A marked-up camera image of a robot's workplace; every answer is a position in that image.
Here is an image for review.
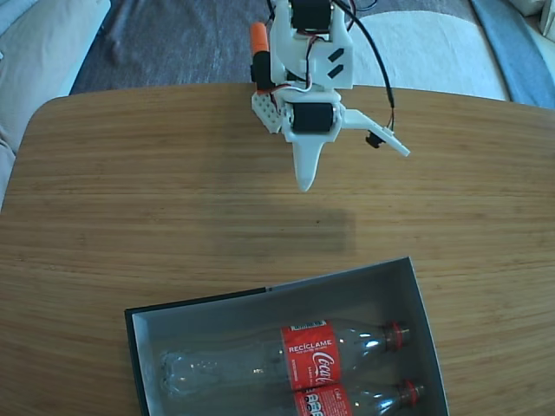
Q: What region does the white cushion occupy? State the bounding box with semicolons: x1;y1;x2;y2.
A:
0;0;112;209

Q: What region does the orange black table clamp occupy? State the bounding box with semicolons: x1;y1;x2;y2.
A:
249;21;273;94

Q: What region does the grey cardboard box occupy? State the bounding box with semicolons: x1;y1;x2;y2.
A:
124;255;452;416

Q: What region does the black camera cable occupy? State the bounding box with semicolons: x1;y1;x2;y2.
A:
333;0;396;131

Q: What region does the clear bottle Coca-Cola red label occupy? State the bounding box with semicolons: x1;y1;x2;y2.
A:
158;319;412;398

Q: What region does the grey textured rug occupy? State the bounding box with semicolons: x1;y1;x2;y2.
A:
69;0;508;96

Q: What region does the white cloth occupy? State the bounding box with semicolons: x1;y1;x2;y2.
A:
346;10;508;103

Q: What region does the blue cloth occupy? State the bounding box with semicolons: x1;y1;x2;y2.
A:
470;0;555;109

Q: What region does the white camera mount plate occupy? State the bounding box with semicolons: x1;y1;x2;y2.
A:
342;108;412;158

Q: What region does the clear bottle barcode red label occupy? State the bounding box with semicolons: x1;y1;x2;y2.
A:
292;379;425;416

